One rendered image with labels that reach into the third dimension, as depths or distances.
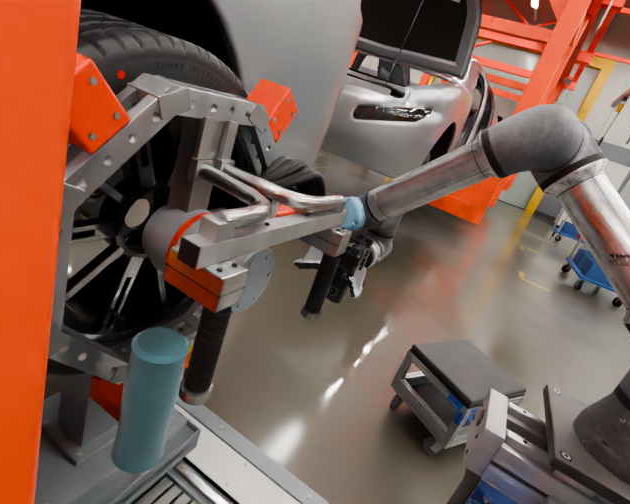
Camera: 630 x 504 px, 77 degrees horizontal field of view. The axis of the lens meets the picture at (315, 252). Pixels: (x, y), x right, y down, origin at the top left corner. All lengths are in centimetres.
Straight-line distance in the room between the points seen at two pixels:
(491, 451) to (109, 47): 84
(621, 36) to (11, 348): 1395
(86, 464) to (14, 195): 104
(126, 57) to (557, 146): 68
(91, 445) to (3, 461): 94
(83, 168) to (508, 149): 64
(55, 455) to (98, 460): 10
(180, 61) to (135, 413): 57
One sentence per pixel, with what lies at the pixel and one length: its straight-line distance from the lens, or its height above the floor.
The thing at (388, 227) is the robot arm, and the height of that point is 93.
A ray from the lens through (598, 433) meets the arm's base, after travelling 80.
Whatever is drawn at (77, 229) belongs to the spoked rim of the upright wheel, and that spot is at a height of 86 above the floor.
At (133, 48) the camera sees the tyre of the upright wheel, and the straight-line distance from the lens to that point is 69.
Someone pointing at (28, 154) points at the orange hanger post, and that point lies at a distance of 19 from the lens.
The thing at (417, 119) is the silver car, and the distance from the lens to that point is 321.
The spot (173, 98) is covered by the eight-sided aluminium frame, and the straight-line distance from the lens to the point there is 63.
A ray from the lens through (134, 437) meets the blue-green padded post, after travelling 79.
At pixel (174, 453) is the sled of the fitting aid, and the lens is 131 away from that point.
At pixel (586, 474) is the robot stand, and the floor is 82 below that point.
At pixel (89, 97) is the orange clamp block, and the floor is 109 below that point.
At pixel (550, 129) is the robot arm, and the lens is 79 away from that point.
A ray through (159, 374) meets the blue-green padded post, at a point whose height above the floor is 71.
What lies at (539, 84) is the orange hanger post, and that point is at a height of 183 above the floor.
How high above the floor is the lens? 117
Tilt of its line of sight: 21 degrees down
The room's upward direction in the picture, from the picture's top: 19 degrees clockwise
